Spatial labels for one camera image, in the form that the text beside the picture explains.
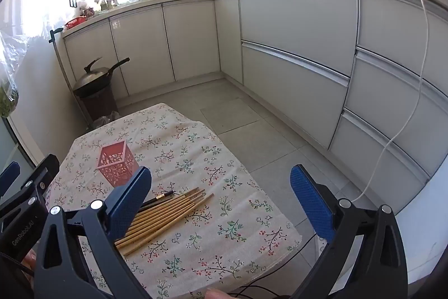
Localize white cable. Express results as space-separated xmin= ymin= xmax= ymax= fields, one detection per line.
xmin=352 ymin=0 xmax=429 ymax=205

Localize brown bin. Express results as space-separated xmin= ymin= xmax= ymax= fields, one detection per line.
xmin=78 ymin=85 xmax=119 ymax=121

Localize person's left hand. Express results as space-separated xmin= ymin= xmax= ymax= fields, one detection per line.
xmin=21 ymin=248 xmax=37 ymax=289

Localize bundle of bamboo chopsticks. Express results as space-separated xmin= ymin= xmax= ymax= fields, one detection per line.
xmin=115 ymin=187 xmax=215 ymax=257

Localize black wok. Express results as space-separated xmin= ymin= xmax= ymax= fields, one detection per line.
xmin=73 ymin=57 xmax=130 ymax=98

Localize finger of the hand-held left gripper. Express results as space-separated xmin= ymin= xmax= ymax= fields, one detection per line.
xmin=0 ymin=155 xmax=60 ymax=226
xmin=0 ymin=161 xmax=21 ymax=198

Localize dark wok lid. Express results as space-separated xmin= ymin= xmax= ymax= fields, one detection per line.
xmin=75 ymin=57 xmax=113 ymax=89

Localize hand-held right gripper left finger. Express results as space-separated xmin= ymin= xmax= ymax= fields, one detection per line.
xmin=34 ymin=166 xmax=153 ymax=299

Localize black cable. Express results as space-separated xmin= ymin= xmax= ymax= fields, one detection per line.
xmin=227 ymin=234 xmax=317 ymax=299

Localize black chopstick with gold tips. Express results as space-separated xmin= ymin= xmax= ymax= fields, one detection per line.
xmin=142 ymin=190 xmax=174 ymax=210

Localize floral tablecloth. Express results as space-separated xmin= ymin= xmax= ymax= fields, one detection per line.
xmin=44 ymin=103 xmax=302 ymax=299

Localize crumpled clear plastic bag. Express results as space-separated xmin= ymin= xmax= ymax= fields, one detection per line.
xmin=92 ymin=112 xmax=121 ymax=129

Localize plastic bag of greens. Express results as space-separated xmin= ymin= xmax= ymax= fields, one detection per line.
xmin=0 ymin=29 xmax=29 ymax=119

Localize white kitchen cabinets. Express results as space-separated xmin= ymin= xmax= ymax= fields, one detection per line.
xmin=63 ymin=0 xmax=448 ymax=226

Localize row of small bottles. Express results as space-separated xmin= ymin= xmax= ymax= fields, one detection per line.
xmin=93 ymin=0 xmax=121 ymax=10

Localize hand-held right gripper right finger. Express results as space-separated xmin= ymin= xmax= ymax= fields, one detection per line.
xmin=290 ymin=164 xmax=408 ymax=299

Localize pink perforated utensil holder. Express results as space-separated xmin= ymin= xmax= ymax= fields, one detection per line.
xmin=97 ymin=141 xmax=139 ymax=188

